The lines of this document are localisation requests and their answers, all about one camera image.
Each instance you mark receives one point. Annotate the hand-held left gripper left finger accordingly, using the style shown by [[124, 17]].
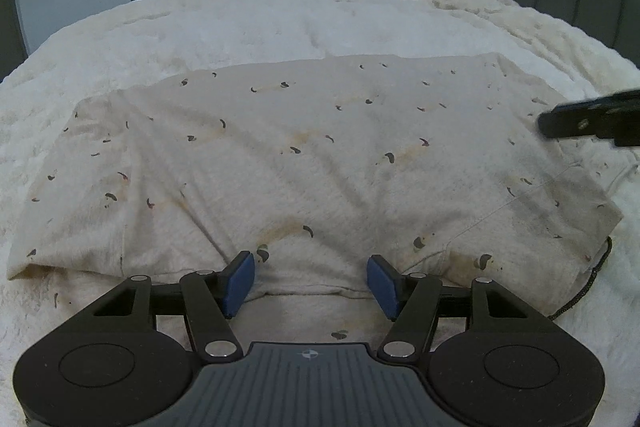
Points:
[[240, 282]]

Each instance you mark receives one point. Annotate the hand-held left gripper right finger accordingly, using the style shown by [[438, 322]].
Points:
[[382, 287]]

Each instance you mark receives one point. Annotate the cream short-pile plush blanket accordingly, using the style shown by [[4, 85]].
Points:
[[250, 27]]

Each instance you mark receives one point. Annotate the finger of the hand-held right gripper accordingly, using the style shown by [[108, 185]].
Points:
[[590, 119]]

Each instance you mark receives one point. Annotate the cream printed fleece jacket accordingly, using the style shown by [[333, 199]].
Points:
[[325, 167]]

